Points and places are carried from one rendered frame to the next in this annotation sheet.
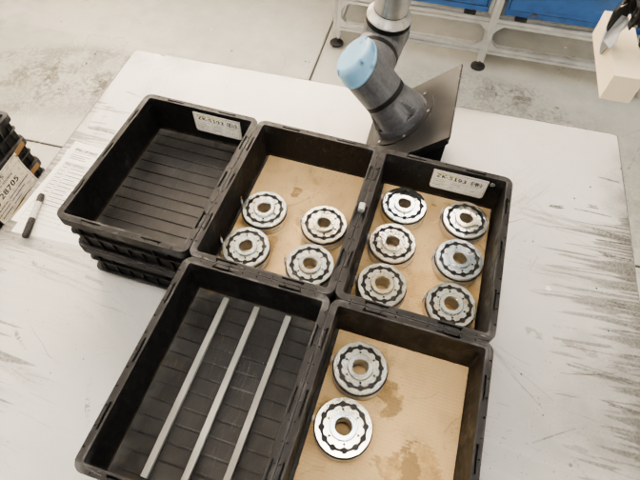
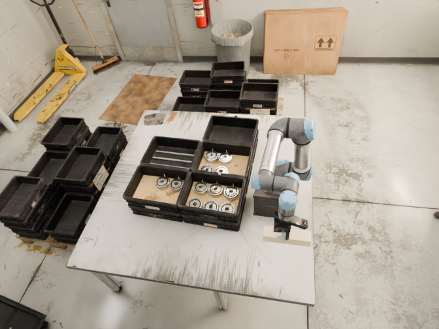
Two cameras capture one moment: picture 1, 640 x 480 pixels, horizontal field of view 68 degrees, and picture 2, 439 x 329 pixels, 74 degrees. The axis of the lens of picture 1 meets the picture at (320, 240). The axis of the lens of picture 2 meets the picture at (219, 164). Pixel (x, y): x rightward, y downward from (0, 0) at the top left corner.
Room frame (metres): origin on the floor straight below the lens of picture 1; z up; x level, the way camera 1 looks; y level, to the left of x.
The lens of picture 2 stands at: (0.70, -1.33, 2.51)
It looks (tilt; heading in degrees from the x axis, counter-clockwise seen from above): 50 degrees down; 94
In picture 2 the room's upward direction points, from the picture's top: 8 degrees counter-clockwise
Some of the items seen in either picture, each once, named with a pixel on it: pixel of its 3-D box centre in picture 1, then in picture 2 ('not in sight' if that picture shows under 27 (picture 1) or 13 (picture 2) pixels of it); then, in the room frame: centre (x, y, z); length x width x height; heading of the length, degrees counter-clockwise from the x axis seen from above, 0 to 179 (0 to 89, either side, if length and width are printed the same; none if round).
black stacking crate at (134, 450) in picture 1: (220, 385); (172, 156); (0.24, 0.17, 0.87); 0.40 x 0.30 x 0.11; 164
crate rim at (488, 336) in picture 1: (430, 235); (212, 192); (0.55, -0.23, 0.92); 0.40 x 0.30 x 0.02; 164
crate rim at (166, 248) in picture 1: (165, 167); (230, 130); (0.71, 0.35, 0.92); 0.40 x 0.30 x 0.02; 164
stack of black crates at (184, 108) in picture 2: not in sight; (192, 111); (0.27, 1.43, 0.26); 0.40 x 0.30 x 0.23; 168
